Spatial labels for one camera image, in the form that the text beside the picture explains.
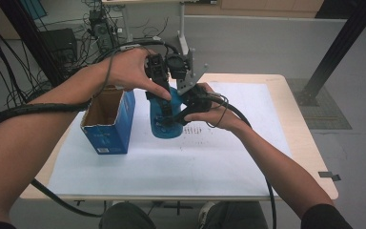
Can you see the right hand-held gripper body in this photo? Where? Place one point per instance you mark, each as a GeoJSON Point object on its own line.
{"type": "Point", "coordinates": [198, 100]}

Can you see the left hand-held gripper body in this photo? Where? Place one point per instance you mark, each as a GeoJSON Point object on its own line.
{"type": "Point", "coordinates": [158, 68]}

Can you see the blue detergent bottle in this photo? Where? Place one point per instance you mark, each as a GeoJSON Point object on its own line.
{"type": "Point", "coordinates": [175, 131]}

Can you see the blue cardboard box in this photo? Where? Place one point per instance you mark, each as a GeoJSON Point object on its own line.
{"type": "Point", "coordinates": [108, 138]}

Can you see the person's right hand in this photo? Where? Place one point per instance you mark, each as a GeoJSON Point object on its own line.
{"type": "Point", "coordinates": [222, 117]}

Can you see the person's left hand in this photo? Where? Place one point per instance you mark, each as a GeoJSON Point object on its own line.
{"type": "Point", "coordinates": [128, 70]}

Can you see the white table mat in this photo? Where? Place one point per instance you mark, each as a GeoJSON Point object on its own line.
{"type": "Point", "coordinates": [171, 168]}

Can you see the black computer tower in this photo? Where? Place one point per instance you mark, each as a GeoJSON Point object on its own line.
{"type": "Point", "coordinates": [102, 30]}

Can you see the black box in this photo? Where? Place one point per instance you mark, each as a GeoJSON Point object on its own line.
{"type": "Point", "coordinates": [58, 43]}

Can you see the person's left leg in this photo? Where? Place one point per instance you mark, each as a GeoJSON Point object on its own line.
{"type": "Point", "coordinates": [125, 218]}

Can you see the person's leg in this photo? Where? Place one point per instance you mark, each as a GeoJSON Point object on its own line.
{"type": "Point", "coordinates": [238, 216]}
{"type": "Point", "coordinates": [125, 218]}

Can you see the person's right leg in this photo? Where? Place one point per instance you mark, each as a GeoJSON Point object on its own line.
{"type": "Point", "coordinates": [238, 216]}

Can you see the wooden cabinet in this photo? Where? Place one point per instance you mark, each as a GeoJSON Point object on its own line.
{"type": "Point", "coordinates": [267, 7]}

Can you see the dark grey floor mat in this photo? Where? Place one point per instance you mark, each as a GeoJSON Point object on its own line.
{"type": "Point", "coordinates": [330, 114]}

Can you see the grey tape piece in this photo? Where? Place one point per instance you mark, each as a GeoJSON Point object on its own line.
{"type": "Point", "coordinates": [328, 174]}

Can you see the person's black right sleeve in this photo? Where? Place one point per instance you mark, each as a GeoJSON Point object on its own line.
{"type": "Point", "coordinates": [325, 219]}

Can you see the white desk frame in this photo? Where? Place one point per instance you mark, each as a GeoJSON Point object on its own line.
{"type": "Point", "coordinates": [184, 38]}

